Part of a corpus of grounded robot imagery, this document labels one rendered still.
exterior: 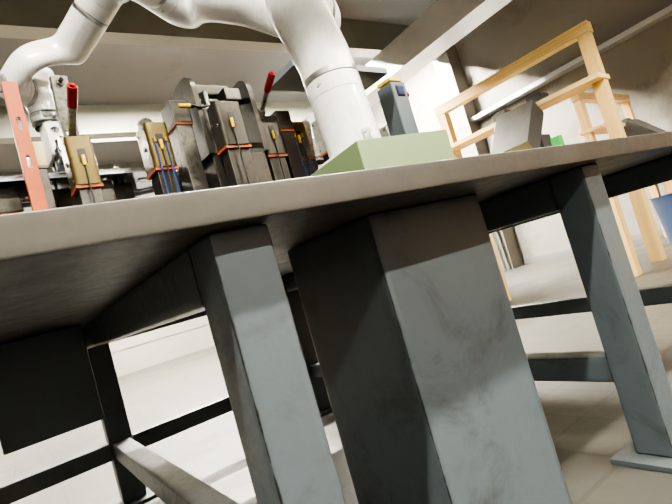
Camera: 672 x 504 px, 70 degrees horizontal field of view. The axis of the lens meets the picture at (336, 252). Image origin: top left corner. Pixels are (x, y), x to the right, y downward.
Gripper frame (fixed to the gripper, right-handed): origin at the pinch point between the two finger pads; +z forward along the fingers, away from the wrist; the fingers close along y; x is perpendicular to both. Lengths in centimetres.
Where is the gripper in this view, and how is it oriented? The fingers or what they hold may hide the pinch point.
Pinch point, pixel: (63, 180)
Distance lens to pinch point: 149.6
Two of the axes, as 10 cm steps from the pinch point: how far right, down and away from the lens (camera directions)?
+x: -7.6, 1.8, -6.3
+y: -5.9, 2.2, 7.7
